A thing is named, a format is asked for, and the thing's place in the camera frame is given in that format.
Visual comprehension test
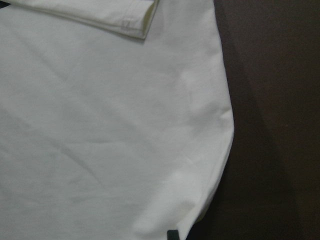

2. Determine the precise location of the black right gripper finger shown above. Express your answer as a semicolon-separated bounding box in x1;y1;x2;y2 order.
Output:
166;229;179;240

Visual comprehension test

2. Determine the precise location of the cream long-sleeve Twinkle shirt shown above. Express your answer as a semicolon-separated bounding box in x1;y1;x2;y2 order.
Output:
0;0;234;240

